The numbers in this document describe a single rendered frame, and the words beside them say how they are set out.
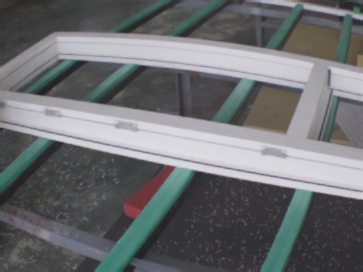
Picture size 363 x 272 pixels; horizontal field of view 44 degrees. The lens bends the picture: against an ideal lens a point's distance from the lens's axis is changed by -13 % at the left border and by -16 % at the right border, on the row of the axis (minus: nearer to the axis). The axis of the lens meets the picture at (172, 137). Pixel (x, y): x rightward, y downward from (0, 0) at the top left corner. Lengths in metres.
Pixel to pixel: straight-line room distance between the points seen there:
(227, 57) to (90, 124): 0.44
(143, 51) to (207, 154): 0.54
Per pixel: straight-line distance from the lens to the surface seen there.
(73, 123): 1.08
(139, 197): 1.29
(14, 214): 0.98
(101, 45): 1.48
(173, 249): 1.18
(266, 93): 1.74
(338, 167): 0.89
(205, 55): 1.34
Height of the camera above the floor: 1.41
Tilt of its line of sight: 31 degrees down
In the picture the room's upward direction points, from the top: 4 degrees counter-clockwise
